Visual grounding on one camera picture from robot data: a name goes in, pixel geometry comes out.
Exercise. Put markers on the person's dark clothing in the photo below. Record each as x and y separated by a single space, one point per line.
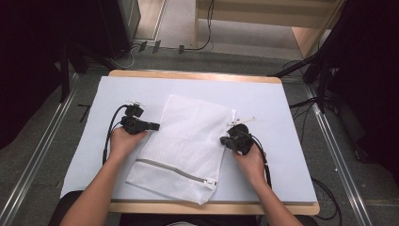
188 220

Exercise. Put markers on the white mesh laundry bag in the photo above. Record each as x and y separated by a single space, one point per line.
185 147

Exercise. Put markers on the pale blue table mat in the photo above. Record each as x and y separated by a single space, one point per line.
276 163

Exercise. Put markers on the metal floor rail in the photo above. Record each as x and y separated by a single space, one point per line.
37 150
338 157

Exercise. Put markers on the person's left hand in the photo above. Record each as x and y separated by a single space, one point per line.
124 144

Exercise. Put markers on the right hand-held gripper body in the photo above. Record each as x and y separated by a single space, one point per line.
240 138

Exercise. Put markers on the black metal stand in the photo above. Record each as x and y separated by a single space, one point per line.
64 78
320 72

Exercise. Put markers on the light wooden frame furniture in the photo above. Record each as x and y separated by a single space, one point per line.
251 15

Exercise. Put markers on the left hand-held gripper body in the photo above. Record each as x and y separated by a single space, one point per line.
133 121

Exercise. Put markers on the person's right hand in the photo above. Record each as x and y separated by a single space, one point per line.
251 166

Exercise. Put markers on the dark cabinet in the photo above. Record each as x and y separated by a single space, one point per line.
119 25

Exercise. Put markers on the wooden table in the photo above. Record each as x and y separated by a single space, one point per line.
188 208

